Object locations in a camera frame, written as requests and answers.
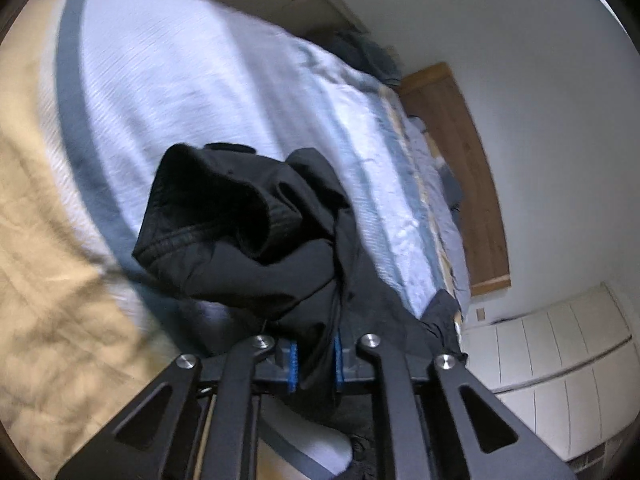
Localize wooden headboard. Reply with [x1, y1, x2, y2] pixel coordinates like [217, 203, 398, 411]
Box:
[397, 62, 512, 297]

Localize lavender pillow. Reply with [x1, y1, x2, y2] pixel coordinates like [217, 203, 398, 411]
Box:
[405, 115, 464, 211]

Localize dark grey clothes pile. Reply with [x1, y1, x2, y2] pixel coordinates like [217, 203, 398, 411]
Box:
[327, 27, 404, 86]

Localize blue striped duvet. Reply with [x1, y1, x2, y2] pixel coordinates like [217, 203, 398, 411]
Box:
[0, 0, 473, 480]

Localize black jacket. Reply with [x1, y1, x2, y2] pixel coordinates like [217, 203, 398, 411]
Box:
[132, 142, 469, 423]

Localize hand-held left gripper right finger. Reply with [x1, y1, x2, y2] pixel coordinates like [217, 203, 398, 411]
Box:
[332, 332, 578, 480]

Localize white panelled wardrobe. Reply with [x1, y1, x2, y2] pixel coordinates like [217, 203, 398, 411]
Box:
[462, 282, 638, 465]

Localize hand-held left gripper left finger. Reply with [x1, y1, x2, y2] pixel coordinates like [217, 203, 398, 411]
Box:
[55, 334, 301, 480]

